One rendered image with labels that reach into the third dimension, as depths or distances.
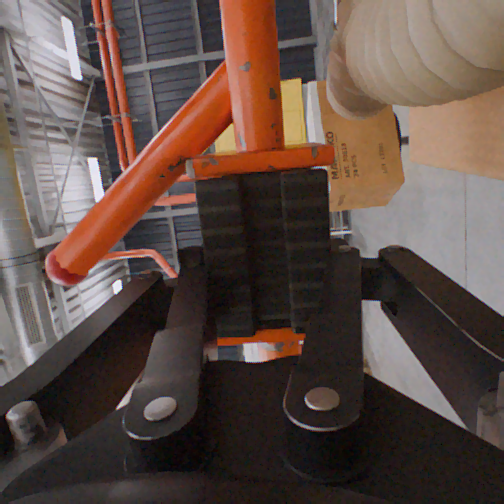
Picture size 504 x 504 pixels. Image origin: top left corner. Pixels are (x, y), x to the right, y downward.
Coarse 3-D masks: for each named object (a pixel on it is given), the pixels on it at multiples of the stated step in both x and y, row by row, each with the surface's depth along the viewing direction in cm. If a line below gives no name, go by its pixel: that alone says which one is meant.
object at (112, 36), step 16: (96, 0) 739; (96, 16) 743; (112, 16) 716; (112, 32) 718; (112, 48) 723; (112, 64) 733; (112, 80) 773; (112, 96) 774; (112, 112) 780; (128, 112) 751; (128, 128) 753; (128, 144) 759; (112, 256) 877; (128, 256) 875; (160, 256) 849
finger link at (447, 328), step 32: (384, 256) 14; (416, 256) 13; (416, 288) 11; (448, 288) 10; (416, 320) 11; (448, 320) 9; (480, 320) 9; (416, 352) 11; (448, 352) 9; (480, 352) 8; (448, 384) 9; (480, 384) 8
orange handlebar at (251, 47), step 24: (240, 0) 14; (264, 0) 14; (240, 24) 14; (264, 24) 14; (240, 48) 14; (264, 48) 14; (240, 72) 14; (264, 72) 14; (240, 96) 15; (264, 96) 15; (240, 120) 15; (264, 120) 15; (240, 144) 16; (264, 144) 15; (264, 360) 18
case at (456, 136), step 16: (480, 96) 22; (496, 96) 20; (416, 112) 33; (432, 112) 29; (448, 112) 27; (464, 112) 24; (480, 112) 22; (496, 112) 21; (416, 128) 33; (432, 128) 30; (448, 128) 27; (464, 128) 24; (480, 128) 22; (496, 128) 21; (416, 144) 33; (432, 144) 30; (448, 144) 27; (464, 144) 25; (480, 144) 23; (496, 144) 21; (416, 160) 34; (432, 160) 30; (448, 160) 27; (464, 160) 25; (480, 160) 23; (496, 160) 21; (496, 176) 21
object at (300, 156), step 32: (192, 160) 15; (224, 160) 14; (256, 160) 14; (288, 160) 14; (320, 160) 14; (224, 192) 14; (256, 192) 15; (288, 192) 14; (320, 192) 14; (224, 224) 14; (256, 224) 15; (288, 224) 14; (320, 224) 14; (224, 256) 15; (256, 256) 15; (288, 256) 15; (320, 256) 14; (224, 288) 15; (256, 288) 16; (288, 288) 15; (320, 288) 15; (224, 320) 16; (256, 320) 16; (288, 320) 16
